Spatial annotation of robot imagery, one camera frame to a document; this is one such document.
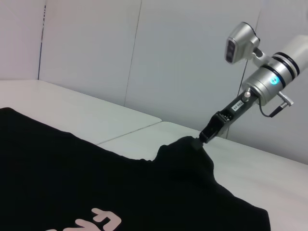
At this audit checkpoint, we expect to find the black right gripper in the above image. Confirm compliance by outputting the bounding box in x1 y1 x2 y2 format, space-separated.
192 88 259 150

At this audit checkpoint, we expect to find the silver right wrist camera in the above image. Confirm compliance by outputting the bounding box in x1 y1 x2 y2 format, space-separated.
225 21 272 69

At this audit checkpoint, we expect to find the black shirt with FREE print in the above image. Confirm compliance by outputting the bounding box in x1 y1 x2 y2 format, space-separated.
0 107 275 231

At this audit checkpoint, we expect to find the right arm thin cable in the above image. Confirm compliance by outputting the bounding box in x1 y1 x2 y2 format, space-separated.
258 97 287 118

